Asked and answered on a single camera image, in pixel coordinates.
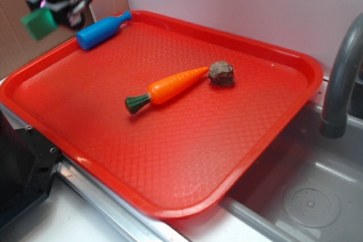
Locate grey toy sink basin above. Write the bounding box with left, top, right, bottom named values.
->
left=170, top=76, right=363, bottom=242

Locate green rectangular block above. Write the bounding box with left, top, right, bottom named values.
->
left=20, top=8, right=58, bottom=41

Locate red plastic tray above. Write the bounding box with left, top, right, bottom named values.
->
left=1, top=11, right=323, bottom=219

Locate grey sink faucet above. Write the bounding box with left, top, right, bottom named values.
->
left=319, top=14, right=362, bottom=138

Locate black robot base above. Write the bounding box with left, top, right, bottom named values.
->
left=1, top=113, right=60, bottom=230

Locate brown rock lump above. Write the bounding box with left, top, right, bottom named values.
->
left=208, top=61, right=235, bottom=87

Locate brown cardboard panel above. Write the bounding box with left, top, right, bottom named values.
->
left=1, top=0, right=129, bottom=78

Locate orange toy carrot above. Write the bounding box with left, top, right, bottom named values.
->
left=125, top=67, right=209, bottom=114

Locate blue toy bottle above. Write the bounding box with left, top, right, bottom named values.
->
left=75, top=11, right=132, bottom=50

